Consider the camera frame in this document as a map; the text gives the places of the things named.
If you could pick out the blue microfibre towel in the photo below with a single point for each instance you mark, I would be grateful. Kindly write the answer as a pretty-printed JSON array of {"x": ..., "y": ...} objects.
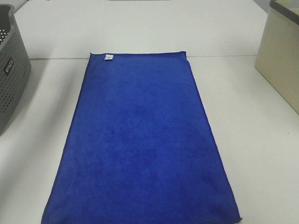
[{"x": 140, "y": 149}]

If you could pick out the white towel label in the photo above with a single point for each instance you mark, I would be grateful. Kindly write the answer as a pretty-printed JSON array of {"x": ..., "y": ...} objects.
[{"x": 108, "y": 57}]

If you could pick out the grey perforated plastic basket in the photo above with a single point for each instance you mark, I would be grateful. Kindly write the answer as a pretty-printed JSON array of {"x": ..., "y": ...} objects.
[{"x": 15, "y": 65}]

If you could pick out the beige fabric storage box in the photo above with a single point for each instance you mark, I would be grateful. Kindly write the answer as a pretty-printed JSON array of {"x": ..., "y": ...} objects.
[{"x": 278, "y": 55}]

